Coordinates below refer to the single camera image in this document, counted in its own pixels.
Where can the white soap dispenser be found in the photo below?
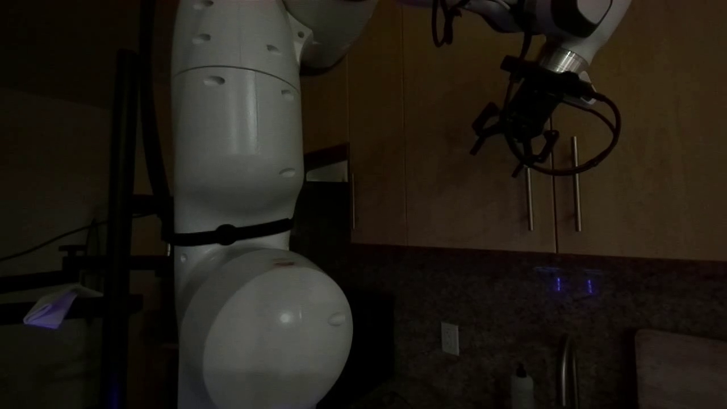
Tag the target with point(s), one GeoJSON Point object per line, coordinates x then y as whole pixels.
{"type": "Point", "coordinates": [521, 387]}

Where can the white wall outlet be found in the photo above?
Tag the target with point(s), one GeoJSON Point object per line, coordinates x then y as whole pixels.
{"type": "Point", "coordinates": [451, 338]}

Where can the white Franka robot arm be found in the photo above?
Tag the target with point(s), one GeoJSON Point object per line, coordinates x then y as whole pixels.
{"type": "Point", "coordinates": [234, 151]}

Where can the dark rectangular panel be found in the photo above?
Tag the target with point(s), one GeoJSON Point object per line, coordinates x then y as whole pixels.
{"type": "Point", "coordinates": [330, 206]}

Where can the black metal stand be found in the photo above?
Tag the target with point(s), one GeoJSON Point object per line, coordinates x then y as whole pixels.
{"type": "Point", "coordinates": [122, 229]}

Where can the wooden cabinet door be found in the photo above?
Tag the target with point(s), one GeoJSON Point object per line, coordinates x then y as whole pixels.
{"type": "Point", "coordinates": [667, 151]}
{"type": "Point", "coordinates": [378, 151]}
{"type": "Point", "coordinates": [456, 151]}

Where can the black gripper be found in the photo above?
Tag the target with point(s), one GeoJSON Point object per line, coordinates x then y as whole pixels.
{"type": "Point", "coordinates": [534, 111]}

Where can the white paper card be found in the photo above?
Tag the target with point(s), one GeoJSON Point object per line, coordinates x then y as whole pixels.
{"type": "Point", "coordinates": [54, 311]}

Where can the metal kitchen faucet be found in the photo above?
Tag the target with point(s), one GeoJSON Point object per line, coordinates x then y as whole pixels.
{"type": "Point", "coordinates": [566, 372]}

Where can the pale cutting board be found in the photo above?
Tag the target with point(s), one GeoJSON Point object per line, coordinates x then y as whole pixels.
{"type": "Point", "coordinates": [683, 372]}

